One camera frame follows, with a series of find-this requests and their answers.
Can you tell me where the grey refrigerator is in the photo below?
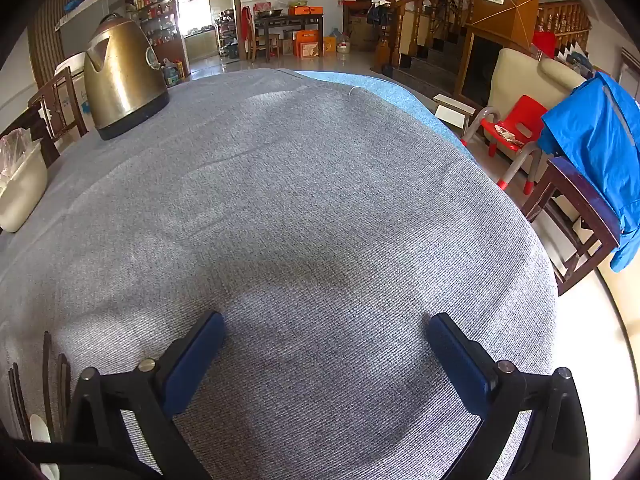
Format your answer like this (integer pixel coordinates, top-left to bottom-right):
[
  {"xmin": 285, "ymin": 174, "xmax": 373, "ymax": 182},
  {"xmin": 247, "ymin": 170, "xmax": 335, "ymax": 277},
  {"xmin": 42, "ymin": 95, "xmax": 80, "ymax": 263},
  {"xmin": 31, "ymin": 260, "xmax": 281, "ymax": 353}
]
[{"xmin": 52, "ymin": 0, "xmax": 126, "ymax": 76}]

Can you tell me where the red plastic child chair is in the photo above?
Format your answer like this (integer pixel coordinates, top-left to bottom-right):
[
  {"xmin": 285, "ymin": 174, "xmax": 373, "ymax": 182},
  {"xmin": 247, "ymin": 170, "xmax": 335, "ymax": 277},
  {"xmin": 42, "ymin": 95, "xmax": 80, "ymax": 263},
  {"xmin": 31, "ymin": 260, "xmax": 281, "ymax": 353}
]
[{"xmin": 462, "ymin": 95, "xmax": 551, "ymax": 196}]

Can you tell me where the shelf of bottles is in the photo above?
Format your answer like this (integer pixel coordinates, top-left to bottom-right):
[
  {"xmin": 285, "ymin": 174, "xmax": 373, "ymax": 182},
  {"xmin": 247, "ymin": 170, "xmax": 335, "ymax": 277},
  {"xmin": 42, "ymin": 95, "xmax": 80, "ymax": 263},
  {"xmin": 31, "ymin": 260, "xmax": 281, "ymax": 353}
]
[{"xmin": 127, "ymin": 0, "xmax": 188, "ymax": 81}]

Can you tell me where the orange gift box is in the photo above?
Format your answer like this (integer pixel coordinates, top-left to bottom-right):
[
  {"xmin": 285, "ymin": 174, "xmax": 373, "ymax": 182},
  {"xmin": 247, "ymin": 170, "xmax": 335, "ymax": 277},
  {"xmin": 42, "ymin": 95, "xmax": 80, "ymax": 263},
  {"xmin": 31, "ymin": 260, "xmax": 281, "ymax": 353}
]
[{"xmin": 294, "ymin": 30, "xmax": 323, "ymax": 58}]

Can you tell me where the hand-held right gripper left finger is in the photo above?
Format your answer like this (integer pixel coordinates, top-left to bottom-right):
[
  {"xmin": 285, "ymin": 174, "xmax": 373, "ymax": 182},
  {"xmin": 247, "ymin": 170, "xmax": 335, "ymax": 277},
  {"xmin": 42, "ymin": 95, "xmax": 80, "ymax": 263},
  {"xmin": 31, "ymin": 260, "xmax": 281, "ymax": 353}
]
[{"xmin": 62, "ymin": 310, "xmax": 227, "ymax": 480}]

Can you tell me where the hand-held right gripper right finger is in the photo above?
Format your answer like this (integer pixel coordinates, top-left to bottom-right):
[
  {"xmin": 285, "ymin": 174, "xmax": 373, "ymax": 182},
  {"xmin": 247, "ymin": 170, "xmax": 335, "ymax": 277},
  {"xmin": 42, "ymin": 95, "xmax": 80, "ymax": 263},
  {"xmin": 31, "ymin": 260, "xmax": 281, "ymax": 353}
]
[{"xmin": 427, "ymin": 311, "xmax": 592, "ymax": 480}]

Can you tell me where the clear plastic bag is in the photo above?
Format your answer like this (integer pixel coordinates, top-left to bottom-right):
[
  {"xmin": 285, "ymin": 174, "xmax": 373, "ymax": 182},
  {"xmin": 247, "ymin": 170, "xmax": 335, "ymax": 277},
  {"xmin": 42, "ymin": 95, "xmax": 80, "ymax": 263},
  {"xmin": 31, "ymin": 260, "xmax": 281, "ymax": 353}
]
[{"xmin": 0, "ymin": 127, "xmax": 36, "ymax": 181}]

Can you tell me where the slatted brown wooden chair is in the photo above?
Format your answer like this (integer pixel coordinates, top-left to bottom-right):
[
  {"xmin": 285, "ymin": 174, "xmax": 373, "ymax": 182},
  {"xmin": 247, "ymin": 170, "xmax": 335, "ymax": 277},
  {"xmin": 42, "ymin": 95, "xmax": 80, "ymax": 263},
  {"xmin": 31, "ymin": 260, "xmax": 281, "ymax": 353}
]
[{"xmin": 27, "ymin": 66, "xmax": 88, "ymax": 161}]

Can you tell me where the blue table cover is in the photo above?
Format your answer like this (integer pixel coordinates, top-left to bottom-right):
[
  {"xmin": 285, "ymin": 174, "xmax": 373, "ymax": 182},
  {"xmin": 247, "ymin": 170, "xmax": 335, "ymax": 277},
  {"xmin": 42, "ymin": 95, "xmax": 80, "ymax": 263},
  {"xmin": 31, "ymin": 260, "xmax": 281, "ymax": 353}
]
[{"xmin": 295, "ymin": 70, "xmax": 476, "ymax": 161}]

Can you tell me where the white plastic spoon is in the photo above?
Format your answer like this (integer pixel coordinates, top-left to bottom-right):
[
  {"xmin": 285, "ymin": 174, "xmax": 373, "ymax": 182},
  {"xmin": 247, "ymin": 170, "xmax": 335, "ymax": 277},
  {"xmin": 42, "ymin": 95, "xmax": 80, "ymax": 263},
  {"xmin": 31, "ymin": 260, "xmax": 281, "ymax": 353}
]
[{"xmin": 29, "ymin": 412, "xmax": 61, "ymax": 480}]

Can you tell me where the brass electric kettle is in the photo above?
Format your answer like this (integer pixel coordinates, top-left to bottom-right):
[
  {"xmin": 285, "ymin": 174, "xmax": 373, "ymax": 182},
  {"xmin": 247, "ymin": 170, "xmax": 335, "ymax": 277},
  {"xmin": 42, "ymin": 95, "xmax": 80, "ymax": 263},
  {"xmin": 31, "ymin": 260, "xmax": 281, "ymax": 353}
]
[{"xmin": 82, "ymin": 12, "xmax": 171, "ymax": 142}]

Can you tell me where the white plastic basin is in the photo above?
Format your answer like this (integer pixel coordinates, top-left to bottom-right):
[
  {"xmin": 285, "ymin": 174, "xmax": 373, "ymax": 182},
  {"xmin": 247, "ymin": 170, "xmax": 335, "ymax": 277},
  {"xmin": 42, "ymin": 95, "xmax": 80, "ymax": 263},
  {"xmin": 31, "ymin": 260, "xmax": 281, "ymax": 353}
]
[{"xmin": 0, "ymin": 140, "xmax": 49, "ymax": 233}]

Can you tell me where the small white stool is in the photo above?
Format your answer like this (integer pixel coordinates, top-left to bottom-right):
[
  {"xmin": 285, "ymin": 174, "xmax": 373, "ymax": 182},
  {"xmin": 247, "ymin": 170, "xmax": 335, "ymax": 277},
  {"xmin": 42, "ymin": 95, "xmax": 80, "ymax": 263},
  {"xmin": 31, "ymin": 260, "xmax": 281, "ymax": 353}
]
[{"xmin": 432, "ymin": 92, "xmax": 476, "ymax": 136}]

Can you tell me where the wooden side table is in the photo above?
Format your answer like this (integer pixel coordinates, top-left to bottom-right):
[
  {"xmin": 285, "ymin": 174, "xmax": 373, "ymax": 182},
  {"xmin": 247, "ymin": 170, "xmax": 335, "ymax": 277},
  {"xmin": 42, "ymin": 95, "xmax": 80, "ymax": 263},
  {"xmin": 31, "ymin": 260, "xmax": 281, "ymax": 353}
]
[{"xmin": 252, "ymin": 12, "xmax": 326, "ymax": 58}]

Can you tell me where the grey table cloth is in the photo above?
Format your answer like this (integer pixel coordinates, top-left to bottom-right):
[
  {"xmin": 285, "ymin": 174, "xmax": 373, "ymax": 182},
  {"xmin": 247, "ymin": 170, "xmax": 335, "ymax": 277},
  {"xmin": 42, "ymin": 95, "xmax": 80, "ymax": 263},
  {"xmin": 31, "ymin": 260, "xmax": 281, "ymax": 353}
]
[{"xmin": 0, "ymin": 67, "xmax": 561, "ymax": 480}]

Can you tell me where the blue jacket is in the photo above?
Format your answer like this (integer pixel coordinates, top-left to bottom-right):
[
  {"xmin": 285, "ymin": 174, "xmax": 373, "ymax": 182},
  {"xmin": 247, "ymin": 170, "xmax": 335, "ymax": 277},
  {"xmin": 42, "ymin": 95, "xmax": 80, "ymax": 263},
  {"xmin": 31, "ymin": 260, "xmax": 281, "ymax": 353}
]
[{"xmin": 540, "ymin": 71, "xmax": 640, "ymax": 273}]

